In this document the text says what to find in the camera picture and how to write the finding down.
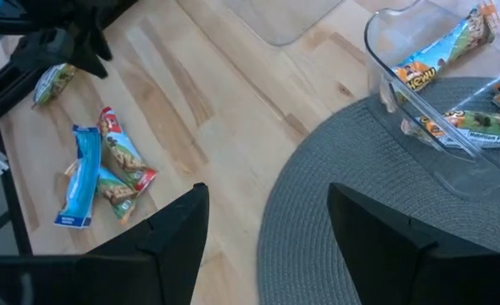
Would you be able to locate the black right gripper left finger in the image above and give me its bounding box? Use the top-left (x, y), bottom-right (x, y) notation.
top-left (75, 182), bottom-right (211, 305)

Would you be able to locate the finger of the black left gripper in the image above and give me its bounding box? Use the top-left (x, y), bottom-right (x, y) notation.
top-left (69, 20), bottom-right (114, 80)
top-left (10, 27), bottom-right (75, 73)

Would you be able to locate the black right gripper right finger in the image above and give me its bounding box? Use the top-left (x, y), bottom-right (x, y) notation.
top-left (326, 182), bottom-right (492, 305)

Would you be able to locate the green blue granola bar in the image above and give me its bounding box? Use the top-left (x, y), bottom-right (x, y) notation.
top-left (31, 62), bottom-right (78, 109)

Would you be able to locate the green orange granola bar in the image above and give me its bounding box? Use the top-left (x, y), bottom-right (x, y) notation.
top-left (401, 108), bottom-right (500, 149)
top-left (63, 160), bottom-right (140, 225)

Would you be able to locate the red green granola bar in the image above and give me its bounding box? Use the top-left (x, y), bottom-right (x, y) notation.
top-left (97, 105), bottom-right (158, 195)

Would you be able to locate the light blue granola bar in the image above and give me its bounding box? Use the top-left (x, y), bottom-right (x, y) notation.
top-left (53, 124), bottom-right (103, 230)

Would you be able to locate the orange blue granola bar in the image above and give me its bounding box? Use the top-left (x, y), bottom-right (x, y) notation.
top-left (392, 1), bottom-right (500, 93)

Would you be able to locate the grey round woven placemat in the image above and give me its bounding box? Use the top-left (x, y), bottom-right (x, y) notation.
top-left (256, 75), bottom-right (500, 305)

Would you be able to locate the clear plastic bin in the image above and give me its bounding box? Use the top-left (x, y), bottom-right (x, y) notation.
top-left (363, 0), bottom-right (500, 202)
top-left (222, 0), bottom-right (345, 47)

